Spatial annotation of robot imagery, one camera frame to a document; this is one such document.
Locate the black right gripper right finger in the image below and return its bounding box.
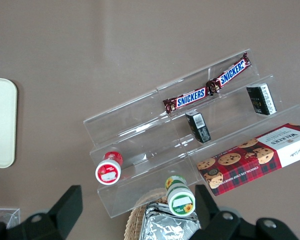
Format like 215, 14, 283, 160
189, 184, 243, 240

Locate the clear acrylic stepped stand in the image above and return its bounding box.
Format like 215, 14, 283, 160
156, 48, 300, 181
82, 87, 200, 220

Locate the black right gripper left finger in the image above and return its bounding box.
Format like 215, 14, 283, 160
19, 184, 84, 240

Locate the red lidded yogurt cup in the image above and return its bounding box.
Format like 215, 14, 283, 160
94, 151, 124, 185

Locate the small black carton box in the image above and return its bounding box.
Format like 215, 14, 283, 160
246, 82, 278, 116
185, 111, 212, 144

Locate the silver foil container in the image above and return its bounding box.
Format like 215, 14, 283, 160
139, 202, 202, 240

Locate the Walkers red tartan cookie box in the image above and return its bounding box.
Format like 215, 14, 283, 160
196, 122, 300, 197

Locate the beige plastic tray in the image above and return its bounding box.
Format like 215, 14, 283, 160
0, 76, 18, 169

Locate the clear acrylic bottle rack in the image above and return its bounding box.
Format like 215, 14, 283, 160
0, 206, 21, 230

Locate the Snickers chocolate bar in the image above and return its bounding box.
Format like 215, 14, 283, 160
162, 86, 212, 113
206, 51, 253, 96

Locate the green lidded yogurt cup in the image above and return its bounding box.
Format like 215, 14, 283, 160
164, 175, 196, 217

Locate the light wicker basket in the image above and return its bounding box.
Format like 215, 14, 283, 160
124, 188, 203, 240

